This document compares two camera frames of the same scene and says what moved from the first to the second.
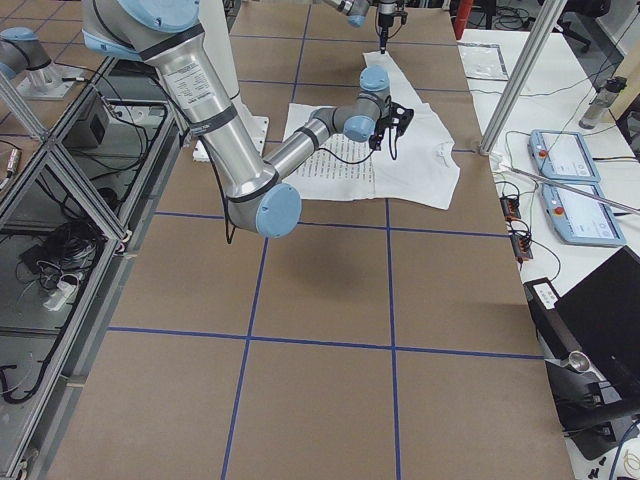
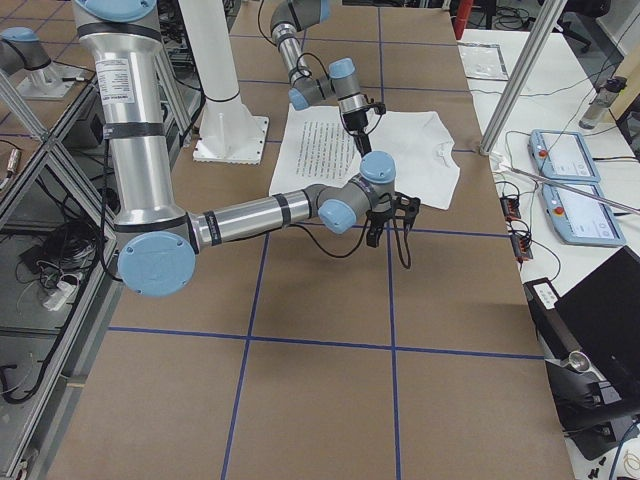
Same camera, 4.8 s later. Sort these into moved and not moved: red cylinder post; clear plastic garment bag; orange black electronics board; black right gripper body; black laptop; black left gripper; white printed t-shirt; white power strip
Moved: black left gripper; white printed t-shirt; black right gripper body
Not moved: white power strip; orange black electronics board; black laptop; clear plastic garment bag; red cylinder post
